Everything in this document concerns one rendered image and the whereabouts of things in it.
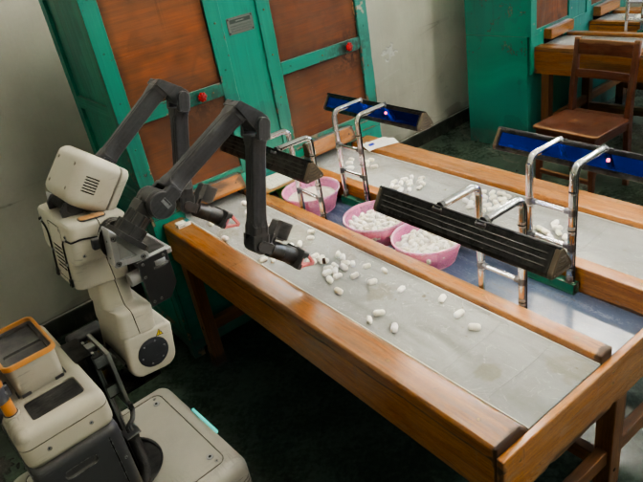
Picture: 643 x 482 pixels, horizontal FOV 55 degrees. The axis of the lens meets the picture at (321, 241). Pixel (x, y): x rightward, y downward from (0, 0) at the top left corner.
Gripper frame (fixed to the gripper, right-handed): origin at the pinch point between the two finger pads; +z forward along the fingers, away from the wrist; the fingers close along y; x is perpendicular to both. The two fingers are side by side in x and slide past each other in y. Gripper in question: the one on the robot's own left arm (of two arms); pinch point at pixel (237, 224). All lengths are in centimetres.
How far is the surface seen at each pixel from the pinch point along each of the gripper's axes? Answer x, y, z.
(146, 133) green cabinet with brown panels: -19, 47, -28
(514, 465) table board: 20, -136, 4
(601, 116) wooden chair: -140, 1, 215
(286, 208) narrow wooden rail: -12.7, 10.3, 26.8
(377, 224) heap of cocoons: -21, -29, 41
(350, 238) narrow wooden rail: -12.0, -32.8, 27.6
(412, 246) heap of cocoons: -18, -53, 39
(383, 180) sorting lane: -42, 0, 64
